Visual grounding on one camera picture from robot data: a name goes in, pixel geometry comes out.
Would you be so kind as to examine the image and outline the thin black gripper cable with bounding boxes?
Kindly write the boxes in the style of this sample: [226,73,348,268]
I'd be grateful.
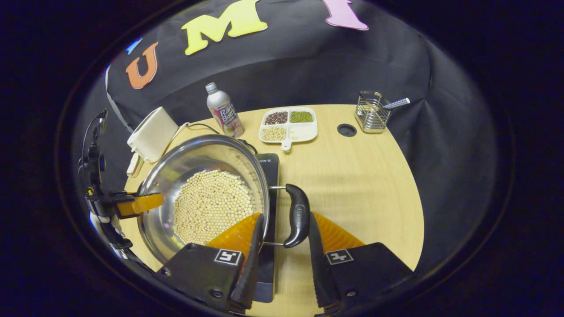
[82,110,108,150]

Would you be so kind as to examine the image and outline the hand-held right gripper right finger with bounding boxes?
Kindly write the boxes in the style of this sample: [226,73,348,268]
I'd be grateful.
[308,211,415,315]

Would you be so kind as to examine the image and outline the white sandwich plate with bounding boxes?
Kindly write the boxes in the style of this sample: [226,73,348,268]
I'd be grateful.
[126,153,144,178]

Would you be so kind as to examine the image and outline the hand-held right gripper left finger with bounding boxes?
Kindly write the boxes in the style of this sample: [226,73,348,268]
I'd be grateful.
[155,212,266,314]

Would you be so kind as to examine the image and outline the metal wire utensil basket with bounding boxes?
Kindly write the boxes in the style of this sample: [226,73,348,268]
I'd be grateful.
[355,91,392,134]

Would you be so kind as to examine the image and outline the pile of soybeans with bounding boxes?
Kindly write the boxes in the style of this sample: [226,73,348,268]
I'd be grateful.
[173,170,255,246]

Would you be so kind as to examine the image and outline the black power cable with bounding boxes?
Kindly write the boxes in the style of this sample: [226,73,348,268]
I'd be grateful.
[189,122,258,155]

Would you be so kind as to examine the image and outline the white toaster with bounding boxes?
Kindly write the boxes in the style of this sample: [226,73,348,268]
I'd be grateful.
[127,107,179,163]

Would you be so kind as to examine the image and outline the silver drink bottle colourful label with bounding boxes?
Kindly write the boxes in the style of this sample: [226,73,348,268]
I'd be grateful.
[205,82,245,139]

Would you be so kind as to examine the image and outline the white divided grain tray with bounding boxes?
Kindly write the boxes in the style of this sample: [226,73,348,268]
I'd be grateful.
[259,107,319,151]

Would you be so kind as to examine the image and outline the steel pot with black handles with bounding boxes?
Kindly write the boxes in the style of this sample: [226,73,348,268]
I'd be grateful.
[136,134,311,265]

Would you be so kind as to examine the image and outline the white toaster cable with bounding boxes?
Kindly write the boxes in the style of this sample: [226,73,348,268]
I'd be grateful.
[170,122,192,146]

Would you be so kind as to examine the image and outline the black induction cooktop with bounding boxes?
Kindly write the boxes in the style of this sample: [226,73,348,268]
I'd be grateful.
[253,153,280,303]

